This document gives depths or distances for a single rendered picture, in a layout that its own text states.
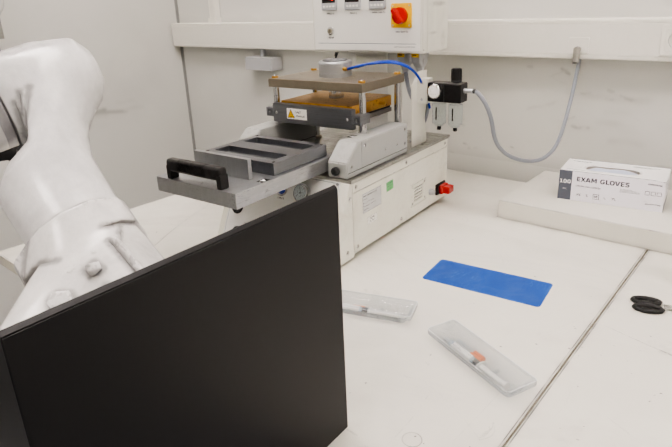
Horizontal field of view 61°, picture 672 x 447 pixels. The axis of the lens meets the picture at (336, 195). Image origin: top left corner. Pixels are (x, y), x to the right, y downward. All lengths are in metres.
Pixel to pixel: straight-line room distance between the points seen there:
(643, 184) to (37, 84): 1.22
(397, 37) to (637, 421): 0.95
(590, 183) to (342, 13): 0.73
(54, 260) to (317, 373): 0.31
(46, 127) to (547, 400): 0.73
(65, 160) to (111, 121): 1.90
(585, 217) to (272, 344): 0.93
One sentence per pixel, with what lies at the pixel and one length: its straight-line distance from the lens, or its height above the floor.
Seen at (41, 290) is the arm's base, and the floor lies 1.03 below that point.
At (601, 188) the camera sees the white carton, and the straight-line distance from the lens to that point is 1.47.
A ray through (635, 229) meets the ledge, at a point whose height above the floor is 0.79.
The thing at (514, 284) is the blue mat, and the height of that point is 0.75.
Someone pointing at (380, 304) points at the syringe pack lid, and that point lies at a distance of 1.01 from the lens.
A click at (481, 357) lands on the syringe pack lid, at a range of 0.90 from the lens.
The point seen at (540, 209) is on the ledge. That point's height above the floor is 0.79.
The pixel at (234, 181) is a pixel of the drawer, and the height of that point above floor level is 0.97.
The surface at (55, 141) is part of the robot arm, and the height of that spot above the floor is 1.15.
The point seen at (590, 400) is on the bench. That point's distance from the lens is 0.89.
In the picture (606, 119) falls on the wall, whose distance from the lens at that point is 1.66.
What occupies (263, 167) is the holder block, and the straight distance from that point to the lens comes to 1.09.
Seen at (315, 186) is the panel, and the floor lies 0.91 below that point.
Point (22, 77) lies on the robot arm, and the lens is 0.76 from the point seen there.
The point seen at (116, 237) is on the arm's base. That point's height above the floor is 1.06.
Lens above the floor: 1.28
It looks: 19 degrees down
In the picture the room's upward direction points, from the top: 3 degrees counter-clockwise
